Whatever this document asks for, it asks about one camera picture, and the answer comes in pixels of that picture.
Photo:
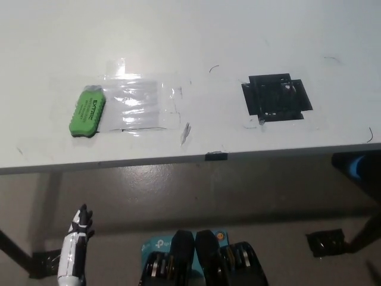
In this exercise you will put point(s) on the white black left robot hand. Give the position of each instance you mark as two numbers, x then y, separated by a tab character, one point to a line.
73	256

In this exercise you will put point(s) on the green whiteboard eraser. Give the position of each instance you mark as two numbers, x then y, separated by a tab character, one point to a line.
87	113

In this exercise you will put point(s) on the black teal robot body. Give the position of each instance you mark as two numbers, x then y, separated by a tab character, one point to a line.
205	262

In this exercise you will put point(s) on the black table leg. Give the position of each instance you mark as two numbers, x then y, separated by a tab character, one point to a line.
13	247
363	235

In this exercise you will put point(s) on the clear tape patch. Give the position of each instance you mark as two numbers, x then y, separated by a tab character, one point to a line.
140	101

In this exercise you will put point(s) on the small black tape strip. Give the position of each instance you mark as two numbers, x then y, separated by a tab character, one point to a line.
216	156

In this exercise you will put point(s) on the black tape square patch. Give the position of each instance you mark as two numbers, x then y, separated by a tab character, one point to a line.
275	98

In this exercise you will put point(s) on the black and blue object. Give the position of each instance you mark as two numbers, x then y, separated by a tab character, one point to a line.
348	165

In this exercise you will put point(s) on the black floor bracket left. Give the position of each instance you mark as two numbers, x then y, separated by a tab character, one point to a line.
44	265

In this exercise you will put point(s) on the black floor bracket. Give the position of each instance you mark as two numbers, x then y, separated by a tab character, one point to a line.
44	265
324	242

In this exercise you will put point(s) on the black floor bracket right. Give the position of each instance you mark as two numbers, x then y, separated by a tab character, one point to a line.
324	242

